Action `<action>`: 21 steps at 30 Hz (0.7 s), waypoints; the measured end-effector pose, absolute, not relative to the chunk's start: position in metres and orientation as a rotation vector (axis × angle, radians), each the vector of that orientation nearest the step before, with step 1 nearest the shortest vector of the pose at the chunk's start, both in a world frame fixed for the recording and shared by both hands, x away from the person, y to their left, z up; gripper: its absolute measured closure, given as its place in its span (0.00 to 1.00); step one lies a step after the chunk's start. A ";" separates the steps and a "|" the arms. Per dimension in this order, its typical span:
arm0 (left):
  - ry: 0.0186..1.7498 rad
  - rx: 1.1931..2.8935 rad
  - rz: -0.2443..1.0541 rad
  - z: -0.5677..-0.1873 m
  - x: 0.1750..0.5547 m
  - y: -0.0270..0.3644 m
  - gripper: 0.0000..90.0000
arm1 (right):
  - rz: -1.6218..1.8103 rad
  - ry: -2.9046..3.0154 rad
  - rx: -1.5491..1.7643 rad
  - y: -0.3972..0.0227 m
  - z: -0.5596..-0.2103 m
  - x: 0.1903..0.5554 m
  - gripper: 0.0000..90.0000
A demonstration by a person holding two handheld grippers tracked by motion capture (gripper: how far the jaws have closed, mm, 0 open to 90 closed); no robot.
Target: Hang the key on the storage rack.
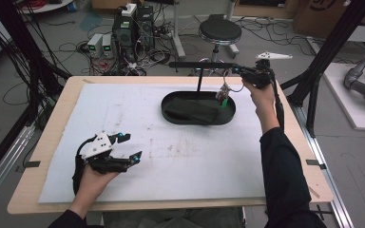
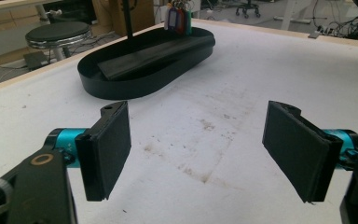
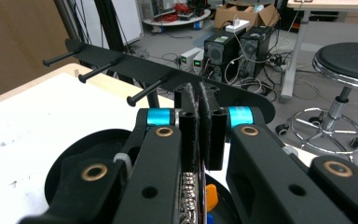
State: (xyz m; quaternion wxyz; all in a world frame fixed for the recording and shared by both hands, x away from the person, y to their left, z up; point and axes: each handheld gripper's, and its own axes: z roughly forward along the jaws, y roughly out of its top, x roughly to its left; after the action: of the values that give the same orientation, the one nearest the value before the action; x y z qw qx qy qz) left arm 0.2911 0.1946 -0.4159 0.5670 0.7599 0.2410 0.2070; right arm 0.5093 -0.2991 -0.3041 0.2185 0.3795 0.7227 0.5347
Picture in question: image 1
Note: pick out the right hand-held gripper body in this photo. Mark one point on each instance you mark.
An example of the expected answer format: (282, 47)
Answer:
(263, 76)

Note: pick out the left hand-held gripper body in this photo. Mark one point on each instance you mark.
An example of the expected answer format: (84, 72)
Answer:
(96, 147)

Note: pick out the black wallet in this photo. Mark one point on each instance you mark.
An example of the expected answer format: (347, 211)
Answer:
(190, 110)

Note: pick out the person's right hand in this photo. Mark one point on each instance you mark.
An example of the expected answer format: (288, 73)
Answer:
(264, 98)

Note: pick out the person's left hand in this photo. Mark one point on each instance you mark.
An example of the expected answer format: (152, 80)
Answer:
(90, 186)

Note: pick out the white table mat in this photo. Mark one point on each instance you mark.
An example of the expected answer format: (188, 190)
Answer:
(171, 158)

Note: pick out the black round stool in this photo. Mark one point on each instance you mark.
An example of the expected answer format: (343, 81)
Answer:
(220, 30)

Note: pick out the black tape piece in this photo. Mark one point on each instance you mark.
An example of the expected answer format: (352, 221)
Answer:
(32, 164)
(315, 163)

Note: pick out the grey table leg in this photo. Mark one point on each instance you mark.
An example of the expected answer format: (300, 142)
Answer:
(178, 34)

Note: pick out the person's lap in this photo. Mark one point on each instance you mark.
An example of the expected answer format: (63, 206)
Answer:
(177, 220)

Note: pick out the cardboard box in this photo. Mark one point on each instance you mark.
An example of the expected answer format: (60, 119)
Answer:
(323, 19)

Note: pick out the white floor board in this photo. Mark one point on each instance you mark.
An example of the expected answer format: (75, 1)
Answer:
(345, 104)

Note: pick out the grey power supply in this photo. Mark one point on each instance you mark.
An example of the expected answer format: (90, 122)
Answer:
(95, 46)
(107, 46)

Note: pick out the black computer tower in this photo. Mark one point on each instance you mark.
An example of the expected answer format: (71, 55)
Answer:
(145, 25)
(125, 34)

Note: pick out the white power strip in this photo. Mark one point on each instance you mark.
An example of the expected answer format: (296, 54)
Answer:
(129, 10)

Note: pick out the aluminium rail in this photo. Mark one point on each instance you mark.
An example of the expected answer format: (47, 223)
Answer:
(332, 190)
(3, 171)

